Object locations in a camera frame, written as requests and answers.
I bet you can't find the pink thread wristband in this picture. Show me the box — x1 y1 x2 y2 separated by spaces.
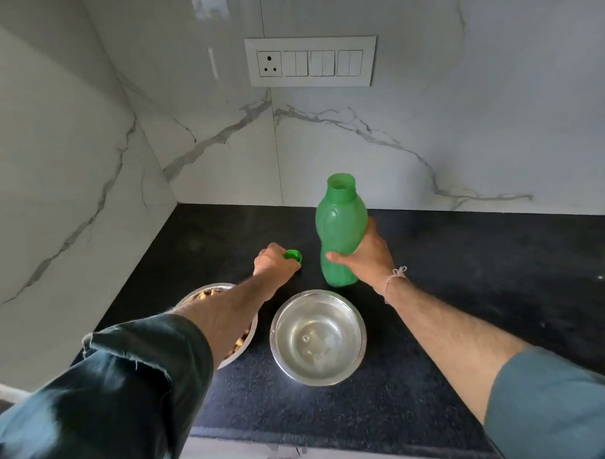
382 266 410 304

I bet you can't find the person's left forearm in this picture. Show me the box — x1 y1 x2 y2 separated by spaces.
172 274 287 373

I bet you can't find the green plastic bottle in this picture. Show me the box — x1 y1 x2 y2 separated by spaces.
313 172 372 289

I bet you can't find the person's right forearm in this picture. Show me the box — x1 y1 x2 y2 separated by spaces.
385 272 537 429

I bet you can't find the empty steel bowl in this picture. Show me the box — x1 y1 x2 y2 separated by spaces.
267 288 369 389

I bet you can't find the steel bowl with nuts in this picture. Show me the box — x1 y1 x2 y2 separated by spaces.
174 281 261 372

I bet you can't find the person's right hand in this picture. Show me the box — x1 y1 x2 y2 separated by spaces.
324 216 397 293

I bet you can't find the white switch and socket panel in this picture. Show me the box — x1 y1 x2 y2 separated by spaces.
244 32 379 93

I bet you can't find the person's left hand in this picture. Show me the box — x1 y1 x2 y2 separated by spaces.
251 241 303 289

